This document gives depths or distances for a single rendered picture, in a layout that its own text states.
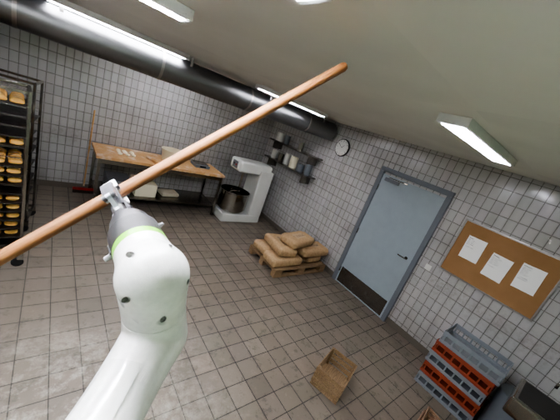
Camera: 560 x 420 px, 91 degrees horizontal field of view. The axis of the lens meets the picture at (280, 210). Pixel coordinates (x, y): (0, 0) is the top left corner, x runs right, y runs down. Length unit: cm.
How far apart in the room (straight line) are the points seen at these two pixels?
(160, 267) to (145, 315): 8
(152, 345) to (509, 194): 403
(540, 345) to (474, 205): 163
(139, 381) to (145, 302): 11
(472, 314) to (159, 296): 413
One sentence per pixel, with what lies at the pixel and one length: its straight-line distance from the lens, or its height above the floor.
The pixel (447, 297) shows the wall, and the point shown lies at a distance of 441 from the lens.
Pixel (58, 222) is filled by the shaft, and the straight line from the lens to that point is 80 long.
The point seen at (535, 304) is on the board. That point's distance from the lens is 419.
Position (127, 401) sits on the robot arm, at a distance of 48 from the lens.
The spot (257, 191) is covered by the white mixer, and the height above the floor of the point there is 76.
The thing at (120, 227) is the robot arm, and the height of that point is 199.
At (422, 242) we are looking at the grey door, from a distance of 438.
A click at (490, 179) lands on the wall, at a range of 425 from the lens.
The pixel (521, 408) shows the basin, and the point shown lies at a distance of 326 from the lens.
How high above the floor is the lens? 225
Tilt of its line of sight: 17 degrees down
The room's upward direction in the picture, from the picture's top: 20 degrees clockwise
